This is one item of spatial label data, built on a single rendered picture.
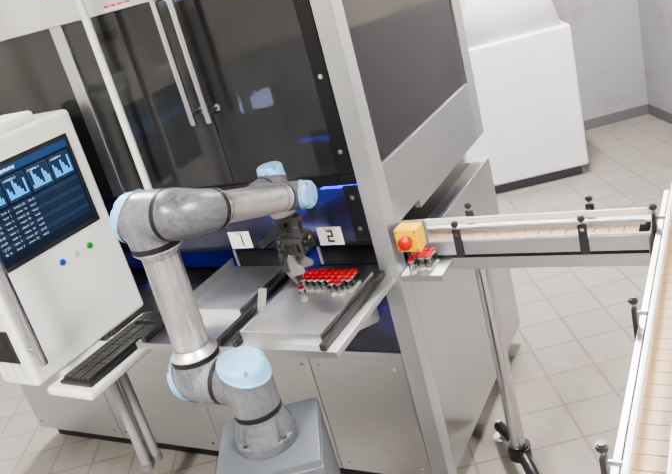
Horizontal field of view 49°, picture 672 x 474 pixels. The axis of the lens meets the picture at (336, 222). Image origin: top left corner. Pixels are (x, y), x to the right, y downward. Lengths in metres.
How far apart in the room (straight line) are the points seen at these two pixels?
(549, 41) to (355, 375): 2.96
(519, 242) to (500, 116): 2.81
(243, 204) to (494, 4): 3.36
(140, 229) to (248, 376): 0.40
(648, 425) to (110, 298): 1.82
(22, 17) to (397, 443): 1.88
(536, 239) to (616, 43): 4.02
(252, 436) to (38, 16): 1.54
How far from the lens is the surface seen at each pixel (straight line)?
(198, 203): 1.56
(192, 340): 1.74
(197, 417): 3.05
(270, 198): 1.74
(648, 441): 1.39
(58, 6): 2.54
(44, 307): 2.48
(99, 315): 2.61
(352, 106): 2.01
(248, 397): 1.69
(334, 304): 2.11
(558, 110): 4.96
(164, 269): 1.67
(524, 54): 4.84
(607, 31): 5.98
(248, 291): 2.36
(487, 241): 2.15
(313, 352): 1.92
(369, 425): 2.59
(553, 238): 2.10
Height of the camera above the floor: 1.82
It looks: 20 degrees down
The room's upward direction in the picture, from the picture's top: 15 degrees counter-clockwise
